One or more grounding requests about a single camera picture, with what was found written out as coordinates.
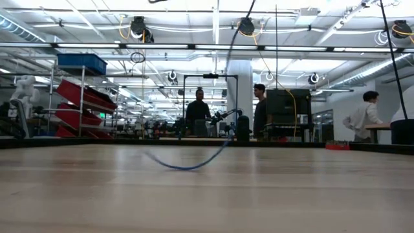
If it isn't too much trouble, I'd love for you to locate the long ceiling light strip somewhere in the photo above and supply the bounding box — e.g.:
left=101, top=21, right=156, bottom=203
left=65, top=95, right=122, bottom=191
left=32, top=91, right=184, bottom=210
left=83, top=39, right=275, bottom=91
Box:
left=0, top=41, right=414, bottom=54

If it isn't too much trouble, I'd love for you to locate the black cylinder stand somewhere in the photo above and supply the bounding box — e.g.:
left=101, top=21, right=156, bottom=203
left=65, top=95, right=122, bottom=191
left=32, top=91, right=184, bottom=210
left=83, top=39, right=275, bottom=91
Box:
left=235, top=115, right=252, bottom=143

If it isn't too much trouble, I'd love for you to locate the small red block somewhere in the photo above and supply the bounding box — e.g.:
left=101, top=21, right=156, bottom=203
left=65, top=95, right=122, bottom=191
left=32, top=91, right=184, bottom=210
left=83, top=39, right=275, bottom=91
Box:
left=325, top=140, right=351, bottom=151

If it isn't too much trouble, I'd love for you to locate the wooden desk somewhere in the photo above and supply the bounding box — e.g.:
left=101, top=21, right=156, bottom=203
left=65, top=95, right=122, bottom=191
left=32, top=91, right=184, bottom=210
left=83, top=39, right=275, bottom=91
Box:
left=365, top=124, right=392, bottom=144

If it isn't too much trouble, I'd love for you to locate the person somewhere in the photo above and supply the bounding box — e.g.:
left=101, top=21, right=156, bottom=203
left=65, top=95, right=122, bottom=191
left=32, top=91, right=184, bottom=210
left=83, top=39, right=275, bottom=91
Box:
left=342, top=90, right=384, bottom=143
left=252, top=83, right=269, bottom=140
left=185, top=87, right=213, bottom=137

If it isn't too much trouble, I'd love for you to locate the black ceiling cable reel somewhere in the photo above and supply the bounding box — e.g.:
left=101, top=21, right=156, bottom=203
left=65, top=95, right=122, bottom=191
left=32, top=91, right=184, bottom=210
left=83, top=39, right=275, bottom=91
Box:
left=131, top=16, right=155, bottom=43
left=391, top=19, right=413, bottom=39
left=237, top=17, right=256, bottom=36

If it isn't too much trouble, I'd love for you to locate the black diagonal cable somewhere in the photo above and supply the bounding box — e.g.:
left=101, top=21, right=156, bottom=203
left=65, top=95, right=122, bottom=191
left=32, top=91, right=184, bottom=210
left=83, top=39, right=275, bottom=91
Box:
left=378, top=0, right=409, bottom=120

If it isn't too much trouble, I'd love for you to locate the silver ventilation duct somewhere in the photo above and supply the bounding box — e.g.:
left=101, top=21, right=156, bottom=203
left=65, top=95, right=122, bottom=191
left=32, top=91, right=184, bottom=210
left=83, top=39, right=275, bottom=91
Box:
left=0, top=14, right=46, bottom=43

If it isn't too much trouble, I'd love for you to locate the blue cord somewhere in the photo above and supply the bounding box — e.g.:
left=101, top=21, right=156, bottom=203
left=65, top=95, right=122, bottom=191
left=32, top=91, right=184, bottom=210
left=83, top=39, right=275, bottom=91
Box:
left=144, top=0, right=257, bottom=172

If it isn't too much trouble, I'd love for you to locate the white pillar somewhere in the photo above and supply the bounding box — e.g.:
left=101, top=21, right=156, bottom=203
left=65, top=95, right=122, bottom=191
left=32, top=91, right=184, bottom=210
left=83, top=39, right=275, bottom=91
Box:
left=226, top=59, right=254, bottom=137

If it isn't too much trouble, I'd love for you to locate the yellow hanging cable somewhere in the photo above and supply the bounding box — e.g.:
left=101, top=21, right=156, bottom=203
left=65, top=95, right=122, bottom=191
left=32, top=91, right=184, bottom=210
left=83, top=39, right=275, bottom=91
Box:
left=286, top=89, right=298, bottom=139

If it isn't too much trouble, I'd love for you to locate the dark office chair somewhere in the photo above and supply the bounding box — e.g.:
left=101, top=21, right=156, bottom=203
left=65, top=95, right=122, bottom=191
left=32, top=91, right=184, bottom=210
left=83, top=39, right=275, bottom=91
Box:
left=390, top=118, right=414, bottom=146

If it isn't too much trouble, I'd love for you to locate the black gantry frame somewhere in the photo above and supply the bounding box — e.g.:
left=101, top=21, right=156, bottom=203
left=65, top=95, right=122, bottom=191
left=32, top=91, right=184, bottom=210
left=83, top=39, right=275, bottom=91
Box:
left=182, top=73, right=239, bottom=139

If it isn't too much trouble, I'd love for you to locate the shelf rack with red bins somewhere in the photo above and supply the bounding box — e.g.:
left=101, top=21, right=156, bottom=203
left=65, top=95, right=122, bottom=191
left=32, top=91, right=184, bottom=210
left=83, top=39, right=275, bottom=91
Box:
left=48, top=64, right=120, bottom=140

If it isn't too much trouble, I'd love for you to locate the black equipment cabinet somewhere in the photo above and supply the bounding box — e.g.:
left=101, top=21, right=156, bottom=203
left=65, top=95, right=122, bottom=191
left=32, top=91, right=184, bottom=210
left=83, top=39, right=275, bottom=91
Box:
left=265, top=88, right=312, bottom=143

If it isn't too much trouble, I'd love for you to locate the blue plastic bin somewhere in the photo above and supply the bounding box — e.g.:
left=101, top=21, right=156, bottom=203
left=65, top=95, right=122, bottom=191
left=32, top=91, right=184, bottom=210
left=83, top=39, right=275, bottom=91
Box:
left=57, top=53, right=108, bottom=76

